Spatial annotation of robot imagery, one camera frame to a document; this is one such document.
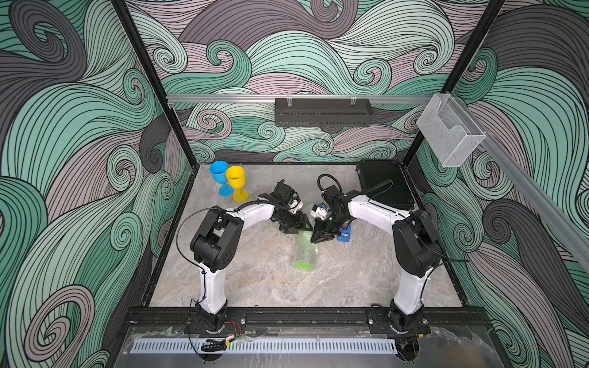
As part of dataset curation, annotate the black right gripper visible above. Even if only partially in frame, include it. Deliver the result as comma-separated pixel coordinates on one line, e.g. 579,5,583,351
309,212,348,242

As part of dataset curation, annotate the blue tape dispenser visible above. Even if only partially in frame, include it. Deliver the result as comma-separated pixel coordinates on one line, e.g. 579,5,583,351
337,222,352,243

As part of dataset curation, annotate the green plastic wine glass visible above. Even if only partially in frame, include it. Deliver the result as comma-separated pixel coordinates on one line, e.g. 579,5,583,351
293,231,320,271

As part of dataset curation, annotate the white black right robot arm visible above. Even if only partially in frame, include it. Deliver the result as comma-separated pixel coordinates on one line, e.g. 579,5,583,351
310,186,443,334

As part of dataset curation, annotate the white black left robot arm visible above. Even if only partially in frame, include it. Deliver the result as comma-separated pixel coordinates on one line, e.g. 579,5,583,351
190,180,312,331

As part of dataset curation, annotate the yellow plastic wine glass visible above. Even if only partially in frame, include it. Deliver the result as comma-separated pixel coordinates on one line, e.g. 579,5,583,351
225,166,248,202

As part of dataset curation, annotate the blue plastic wine glass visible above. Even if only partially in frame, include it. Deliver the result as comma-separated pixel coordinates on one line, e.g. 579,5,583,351
210,161,234,197

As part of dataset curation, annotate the black hard case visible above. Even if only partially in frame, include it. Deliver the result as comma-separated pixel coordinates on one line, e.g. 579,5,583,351
357,160,417,211

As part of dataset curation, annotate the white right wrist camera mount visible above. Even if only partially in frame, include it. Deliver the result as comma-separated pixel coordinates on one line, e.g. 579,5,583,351
310,203,328,220

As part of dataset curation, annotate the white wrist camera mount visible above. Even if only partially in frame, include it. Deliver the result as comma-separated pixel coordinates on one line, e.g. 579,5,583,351
288,196,303,211
310,203,328,220

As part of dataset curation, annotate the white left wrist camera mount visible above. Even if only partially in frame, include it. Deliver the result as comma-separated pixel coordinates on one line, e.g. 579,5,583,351
288,196,303,211

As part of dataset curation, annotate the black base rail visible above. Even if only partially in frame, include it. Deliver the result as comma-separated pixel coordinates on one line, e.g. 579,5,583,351
123,305,491,334

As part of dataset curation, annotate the black wall tray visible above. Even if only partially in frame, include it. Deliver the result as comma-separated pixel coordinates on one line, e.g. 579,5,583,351
274,98,374,130

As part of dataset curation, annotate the clear acrylic wall box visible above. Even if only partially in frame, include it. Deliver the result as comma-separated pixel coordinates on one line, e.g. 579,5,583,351
417,93,486,168

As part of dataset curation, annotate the black frame post right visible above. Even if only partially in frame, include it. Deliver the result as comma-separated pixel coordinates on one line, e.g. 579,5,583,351
400,1,505,176

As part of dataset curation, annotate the black frame post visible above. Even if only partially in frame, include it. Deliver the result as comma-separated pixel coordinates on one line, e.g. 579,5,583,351
400,1,505,176
111,0,199,171

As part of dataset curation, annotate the white slotted cable duct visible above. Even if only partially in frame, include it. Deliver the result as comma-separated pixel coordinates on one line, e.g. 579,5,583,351
130,337,397,355

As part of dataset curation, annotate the black frame post left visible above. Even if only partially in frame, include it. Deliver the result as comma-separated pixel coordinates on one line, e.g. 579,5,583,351
111,0,199,171

